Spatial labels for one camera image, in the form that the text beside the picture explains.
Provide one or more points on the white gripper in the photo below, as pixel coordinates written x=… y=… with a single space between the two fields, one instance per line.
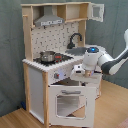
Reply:
x=84 y=76

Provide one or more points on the white oven door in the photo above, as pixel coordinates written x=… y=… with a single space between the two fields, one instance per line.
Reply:
x=72 y=105

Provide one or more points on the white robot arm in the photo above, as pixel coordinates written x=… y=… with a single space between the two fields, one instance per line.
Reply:
x=96 y=62

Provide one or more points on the wooden toy kitchen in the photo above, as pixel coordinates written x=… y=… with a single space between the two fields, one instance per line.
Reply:
x=39 y=78

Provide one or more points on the grey toy sink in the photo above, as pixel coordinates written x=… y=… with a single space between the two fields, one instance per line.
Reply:
x=79 y=51

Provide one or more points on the left red stove knob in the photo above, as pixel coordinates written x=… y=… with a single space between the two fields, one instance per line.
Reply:
x=56 y=75

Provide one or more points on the black toy stovetop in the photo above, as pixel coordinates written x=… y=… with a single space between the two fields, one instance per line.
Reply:
x=59 y=58

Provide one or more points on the black toy faucet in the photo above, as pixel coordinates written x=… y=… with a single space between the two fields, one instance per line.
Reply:
x=73 y=40

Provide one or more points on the silver toy pot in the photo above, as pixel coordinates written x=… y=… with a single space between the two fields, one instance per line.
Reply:
x=47 y=56

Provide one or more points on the grey backdrop curtain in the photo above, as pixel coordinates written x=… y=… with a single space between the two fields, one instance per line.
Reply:
x=108 y=34

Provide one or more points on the grey range hood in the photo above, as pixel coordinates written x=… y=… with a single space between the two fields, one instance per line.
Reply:
x=48 y=18

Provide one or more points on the white microwave door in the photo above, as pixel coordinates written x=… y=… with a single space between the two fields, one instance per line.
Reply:
x=96 y=12

